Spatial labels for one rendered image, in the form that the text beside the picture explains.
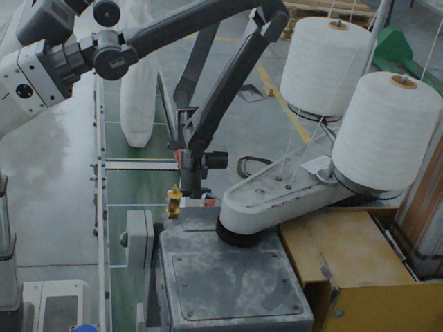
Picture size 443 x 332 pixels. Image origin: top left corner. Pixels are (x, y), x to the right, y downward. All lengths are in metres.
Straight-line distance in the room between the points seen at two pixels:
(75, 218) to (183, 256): 2.21
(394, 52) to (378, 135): 5.77
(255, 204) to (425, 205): 0.33
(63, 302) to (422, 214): 1.61
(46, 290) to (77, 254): 0.57
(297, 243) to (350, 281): 0.12
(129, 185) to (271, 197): 1.81
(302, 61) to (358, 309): 0.47
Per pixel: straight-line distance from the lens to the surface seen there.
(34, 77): 1.19
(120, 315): 2.08
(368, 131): 0.81
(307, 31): 1.01
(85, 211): 3.15
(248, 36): 1.23
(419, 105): 0.80
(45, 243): 2.94
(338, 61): 0.99
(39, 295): 2.33
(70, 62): 1.18
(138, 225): 0.98
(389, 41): 6.51
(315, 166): 1.09
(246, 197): 0.94
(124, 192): 2.66
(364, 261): 1.02
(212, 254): 0.93
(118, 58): 1.16
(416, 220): 1.07
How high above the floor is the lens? 1.96
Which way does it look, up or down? 32 degrees down
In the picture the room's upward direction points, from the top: 10 degrees clockwise
